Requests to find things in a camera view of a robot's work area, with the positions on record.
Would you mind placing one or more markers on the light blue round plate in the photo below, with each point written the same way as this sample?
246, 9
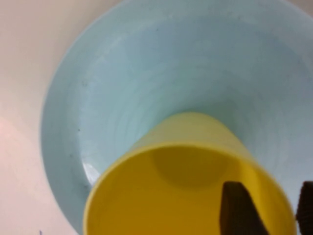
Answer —
171, 73

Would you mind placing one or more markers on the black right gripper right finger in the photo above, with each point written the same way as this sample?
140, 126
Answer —
306, 208

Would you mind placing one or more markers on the yellow plastic cup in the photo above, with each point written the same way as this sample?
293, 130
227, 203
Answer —
159, 195

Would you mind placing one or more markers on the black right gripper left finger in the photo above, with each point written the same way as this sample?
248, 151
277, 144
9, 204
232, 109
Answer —
237, 215

